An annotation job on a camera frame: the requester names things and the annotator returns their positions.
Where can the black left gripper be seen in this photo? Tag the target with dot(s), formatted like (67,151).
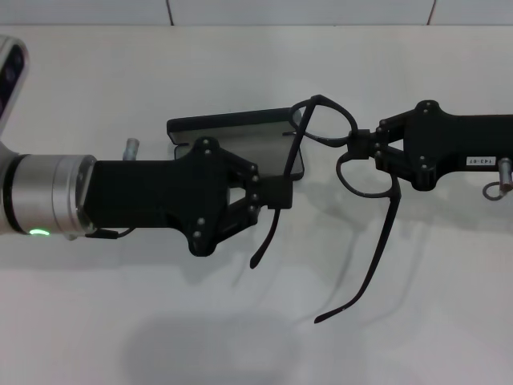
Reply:
(160,192)

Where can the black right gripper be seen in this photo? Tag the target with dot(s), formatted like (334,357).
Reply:
(449,144)

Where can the black round-lens glasses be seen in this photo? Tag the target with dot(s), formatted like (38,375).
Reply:
(317,98)

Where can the black glasses case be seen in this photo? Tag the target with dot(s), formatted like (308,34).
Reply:
(232,120)

